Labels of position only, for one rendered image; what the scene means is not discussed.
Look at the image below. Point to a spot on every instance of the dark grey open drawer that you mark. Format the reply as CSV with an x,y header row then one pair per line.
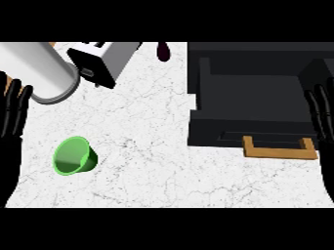
x,y
257,97

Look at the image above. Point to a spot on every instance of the white cylindrical container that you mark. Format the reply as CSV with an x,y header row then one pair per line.
x,y
32,70

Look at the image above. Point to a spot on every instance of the dark purple eggplant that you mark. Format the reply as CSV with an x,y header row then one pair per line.
x,y
164,52

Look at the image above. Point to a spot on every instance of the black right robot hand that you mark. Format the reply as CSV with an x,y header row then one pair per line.
x,y
332,143

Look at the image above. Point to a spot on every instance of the green cup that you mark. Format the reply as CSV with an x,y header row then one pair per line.
x,y
74,156

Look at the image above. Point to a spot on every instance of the white and black toaster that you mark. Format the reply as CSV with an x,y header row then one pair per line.
x,y
105,62

